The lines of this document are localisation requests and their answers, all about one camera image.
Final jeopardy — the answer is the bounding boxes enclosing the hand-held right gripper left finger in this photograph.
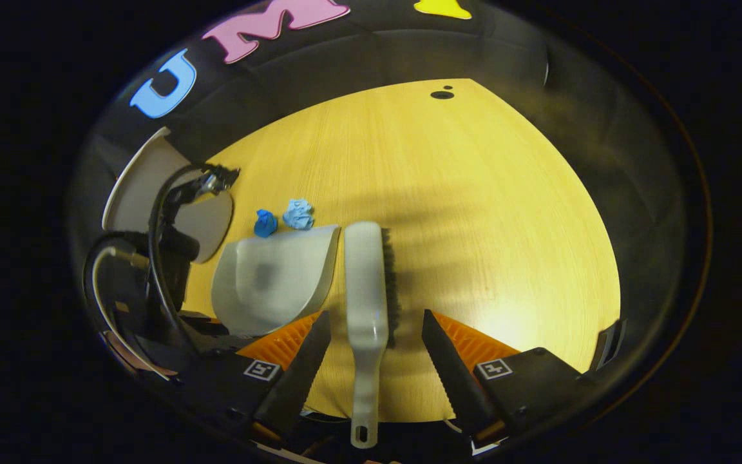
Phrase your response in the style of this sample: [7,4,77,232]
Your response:
[181,309,333,445]

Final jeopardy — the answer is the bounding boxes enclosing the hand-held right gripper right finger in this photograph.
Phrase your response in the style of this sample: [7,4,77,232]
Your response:
[421,309,604,452]

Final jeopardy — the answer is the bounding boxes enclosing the white garbage bin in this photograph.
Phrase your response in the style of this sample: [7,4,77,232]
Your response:
[102,127,235,264]

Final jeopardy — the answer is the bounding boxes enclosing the grey dustpan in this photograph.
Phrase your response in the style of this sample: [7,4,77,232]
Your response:
[211,224,341,337]

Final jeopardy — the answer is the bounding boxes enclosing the dark blue paper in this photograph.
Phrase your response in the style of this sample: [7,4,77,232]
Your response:
[254,209,278,238]

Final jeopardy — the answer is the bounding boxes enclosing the small grey broom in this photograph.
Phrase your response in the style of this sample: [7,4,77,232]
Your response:
[343,221,401,450]

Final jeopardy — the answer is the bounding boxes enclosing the light blue paper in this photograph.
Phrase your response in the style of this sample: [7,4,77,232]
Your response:
[282,198,315,231]

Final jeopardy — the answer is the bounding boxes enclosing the wooden desktop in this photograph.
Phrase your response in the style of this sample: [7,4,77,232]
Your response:
[181,79,623,423]

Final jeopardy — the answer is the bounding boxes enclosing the black backdrop cloth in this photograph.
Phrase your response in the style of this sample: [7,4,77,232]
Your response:
[71,0,710,420]

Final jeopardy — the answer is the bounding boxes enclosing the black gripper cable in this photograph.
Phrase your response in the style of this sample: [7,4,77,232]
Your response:
[147,163,242,342]

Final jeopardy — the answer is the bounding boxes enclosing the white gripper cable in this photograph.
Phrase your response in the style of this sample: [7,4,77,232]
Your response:
[90,244,175,382]

